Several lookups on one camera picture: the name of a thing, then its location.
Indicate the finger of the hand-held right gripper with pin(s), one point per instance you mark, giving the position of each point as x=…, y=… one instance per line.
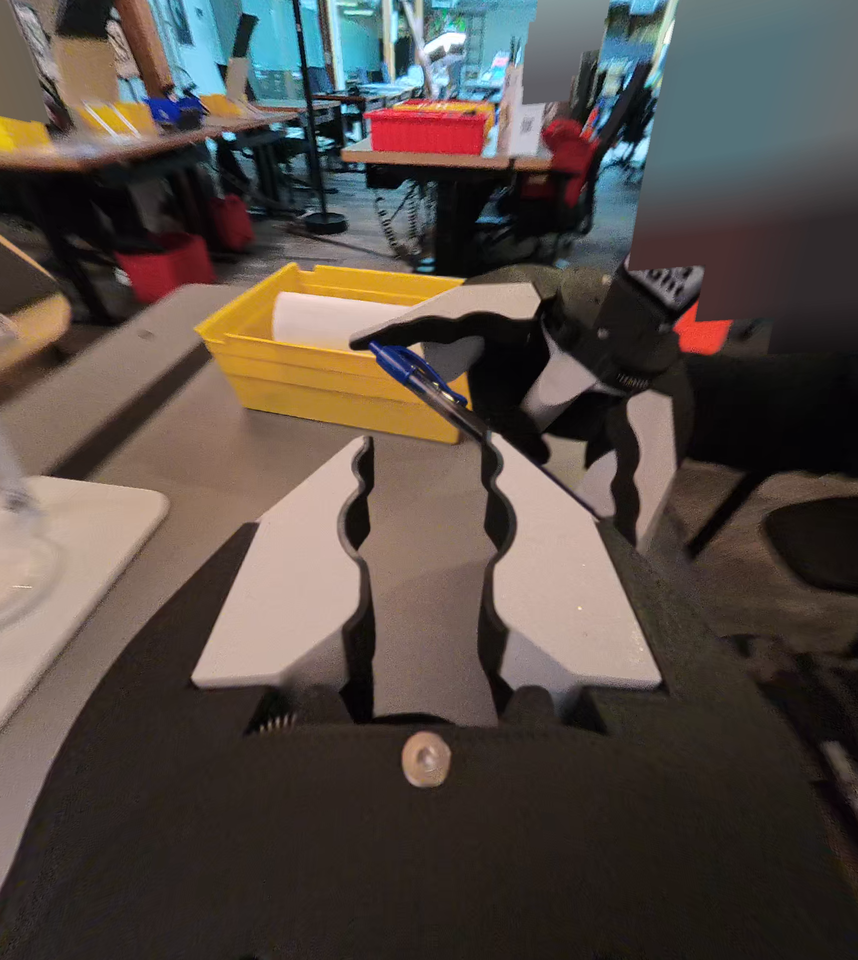
x=466, y=312
x=651, y=450

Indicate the black round-top pole stand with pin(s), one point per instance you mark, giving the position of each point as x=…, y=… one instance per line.
x=314, y=120

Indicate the person's right hand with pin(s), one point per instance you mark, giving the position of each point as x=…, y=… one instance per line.
x=504, y=383

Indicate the yellow plastic bin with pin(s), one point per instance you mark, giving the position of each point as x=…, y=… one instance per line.
x=302, y=375

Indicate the wooden board with black mat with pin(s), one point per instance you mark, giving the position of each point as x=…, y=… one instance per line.
x=2, y=300

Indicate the orange traffic cone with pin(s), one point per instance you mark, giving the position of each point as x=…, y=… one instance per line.
x=703, y=330

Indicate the small blue bin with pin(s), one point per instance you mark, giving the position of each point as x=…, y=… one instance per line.
x=177, y=110

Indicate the small wooden desk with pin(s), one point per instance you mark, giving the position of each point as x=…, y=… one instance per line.
x=444, y=158

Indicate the white board stand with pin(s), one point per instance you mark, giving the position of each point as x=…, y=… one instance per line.
x=24, y=600

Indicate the white roll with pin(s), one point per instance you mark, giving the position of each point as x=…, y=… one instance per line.
x=324, y=318

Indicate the red office chair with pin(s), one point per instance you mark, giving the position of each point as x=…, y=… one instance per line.
x=571, y=165

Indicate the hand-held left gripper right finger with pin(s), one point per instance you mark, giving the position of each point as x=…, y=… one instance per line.
x=579, y=600

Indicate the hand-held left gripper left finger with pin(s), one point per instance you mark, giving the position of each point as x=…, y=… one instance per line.
x=279, y=600

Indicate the red plastic bin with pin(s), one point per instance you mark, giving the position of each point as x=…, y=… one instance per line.
x=162, y=267
x=429, y=128

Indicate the long wooden desk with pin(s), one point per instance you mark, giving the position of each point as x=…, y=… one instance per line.
x=99, y=150

